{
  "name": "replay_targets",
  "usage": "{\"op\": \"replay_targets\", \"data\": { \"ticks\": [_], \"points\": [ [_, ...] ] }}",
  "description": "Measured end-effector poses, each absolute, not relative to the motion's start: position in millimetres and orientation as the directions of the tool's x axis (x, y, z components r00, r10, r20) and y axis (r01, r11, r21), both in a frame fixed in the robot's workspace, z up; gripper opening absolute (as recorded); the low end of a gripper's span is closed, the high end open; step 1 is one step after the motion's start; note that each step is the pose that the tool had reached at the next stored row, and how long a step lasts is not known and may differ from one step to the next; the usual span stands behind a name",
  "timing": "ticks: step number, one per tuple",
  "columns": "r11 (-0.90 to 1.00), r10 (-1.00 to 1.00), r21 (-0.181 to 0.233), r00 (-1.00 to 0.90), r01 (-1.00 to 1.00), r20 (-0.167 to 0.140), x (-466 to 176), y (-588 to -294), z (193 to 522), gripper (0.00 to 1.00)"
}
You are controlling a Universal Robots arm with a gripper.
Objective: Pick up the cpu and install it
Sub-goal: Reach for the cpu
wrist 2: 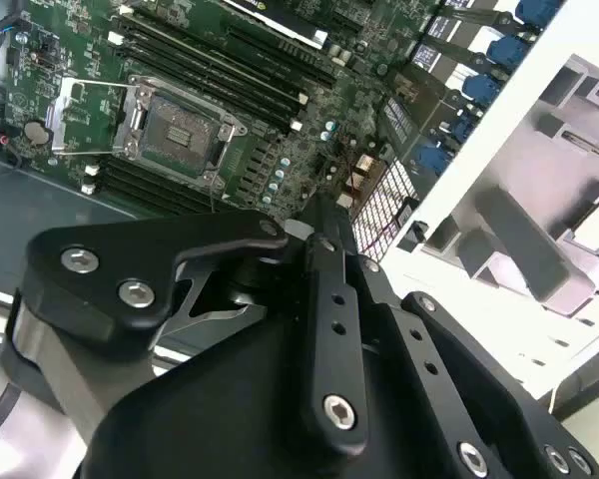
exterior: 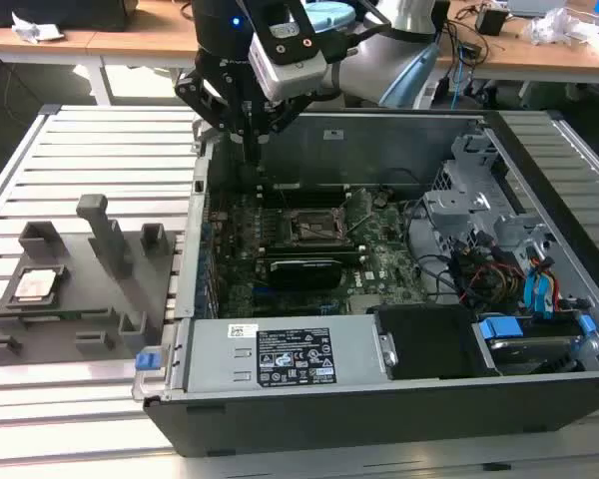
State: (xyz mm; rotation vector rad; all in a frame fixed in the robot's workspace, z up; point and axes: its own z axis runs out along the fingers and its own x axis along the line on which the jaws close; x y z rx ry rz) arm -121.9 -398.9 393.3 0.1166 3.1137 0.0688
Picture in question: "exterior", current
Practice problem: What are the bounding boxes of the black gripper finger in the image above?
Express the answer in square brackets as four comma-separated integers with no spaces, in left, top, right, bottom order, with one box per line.
[253,95,308,166]
[173,67,255,166]

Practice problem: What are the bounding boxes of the silver CPU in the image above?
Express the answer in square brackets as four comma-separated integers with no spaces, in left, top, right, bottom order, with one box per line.
[13,266,64,303]

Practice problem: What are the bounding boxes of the CPU socket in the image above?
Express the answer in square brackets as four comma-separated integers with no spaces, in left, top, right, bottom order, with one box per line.
[285,204,354,249]

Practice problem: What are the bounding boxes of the wooden desk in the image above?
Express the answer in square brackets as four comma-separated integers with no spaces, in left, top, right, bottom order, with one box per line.
[436,0,599,109]
[0,12,201,109]

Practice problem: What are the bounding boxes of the black bag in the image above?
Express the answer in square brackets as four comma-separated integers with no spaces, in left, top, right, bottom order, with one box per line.
[0,0,131,29]

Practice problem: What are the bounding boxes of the black graphics card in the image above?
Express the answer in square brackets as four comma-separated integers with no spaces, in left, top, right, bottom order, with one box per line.
[265,254,344,291]

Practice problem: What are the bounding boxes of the green motherboard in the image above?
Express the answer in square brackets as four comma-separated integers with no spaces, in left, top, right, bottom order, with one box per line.
[205,185,450,319]

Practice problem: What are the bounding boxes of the crumpled white paper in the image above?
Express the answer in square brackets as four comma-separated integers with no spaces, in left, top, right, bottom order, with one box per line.
[10,12,66,42]

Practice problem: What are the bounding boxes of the silver metal drive cage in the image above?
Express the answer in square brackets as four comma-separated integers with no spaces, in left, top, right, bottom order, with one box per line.
[421,132,568,280]

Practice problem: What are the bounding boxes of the silver chipset heatsink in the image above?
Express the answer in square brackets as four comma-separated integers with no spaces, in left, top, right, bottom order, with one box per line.
[349,293,381,316]

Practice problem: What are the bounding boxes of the grey parts rack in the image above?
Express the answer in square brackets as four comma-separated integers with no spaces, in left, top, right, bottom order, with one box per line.
[0,193,180,368]

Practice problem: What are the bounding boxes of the small black box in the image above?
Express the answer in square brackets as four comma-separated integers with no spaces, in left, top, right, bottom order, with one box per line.
[474,4,510,37]

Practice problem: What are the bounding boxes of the silver power supply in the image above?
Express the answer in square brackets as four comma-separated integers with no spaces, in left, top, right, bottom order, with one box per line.
[179,314,383,398]

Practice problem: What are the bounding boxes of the blue case latch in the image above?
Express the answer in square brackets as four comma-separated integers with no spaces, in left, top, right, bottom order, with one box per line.
[135,349,162,373]

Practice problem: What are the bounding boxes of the black plastic shroud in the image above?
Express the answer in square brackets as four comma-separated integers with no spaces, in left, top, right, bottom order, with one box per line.
[371,302,498,383]

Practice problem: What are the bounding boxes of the clear plastic bag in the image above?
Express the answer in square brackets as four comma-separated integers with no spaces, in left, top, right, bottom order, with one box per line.
[521,7,588,47]

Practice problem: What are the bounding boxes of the hard disk blue carrier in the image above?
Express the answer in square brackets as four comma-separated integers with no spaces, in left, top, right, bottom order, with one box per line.
[477,312,599,376]

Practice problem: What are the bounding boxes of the black PC case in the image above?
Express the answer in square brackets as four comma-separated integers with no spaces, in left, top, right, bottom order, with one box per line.
[131,106,599,459]

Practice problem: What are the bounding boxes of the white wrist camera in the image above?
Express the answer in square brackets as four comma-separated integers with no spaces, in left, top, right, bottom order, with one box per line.
[248,28,328,101]

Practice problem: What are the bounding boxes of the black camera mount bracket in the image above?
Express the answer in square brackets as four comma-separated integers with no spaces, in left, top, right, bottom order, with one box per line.
[253,0,333,67]

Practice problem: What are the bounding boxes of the red yellow power wires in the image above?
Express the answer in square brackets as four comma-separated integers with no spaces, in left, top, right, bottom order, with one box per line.
[456,256,528,304]

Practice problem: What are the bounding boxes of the blue SATA cable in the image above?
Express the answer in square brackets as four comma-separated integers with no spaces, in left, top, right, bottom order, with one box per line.
[522,271,543,320]
[538,258,560,320]

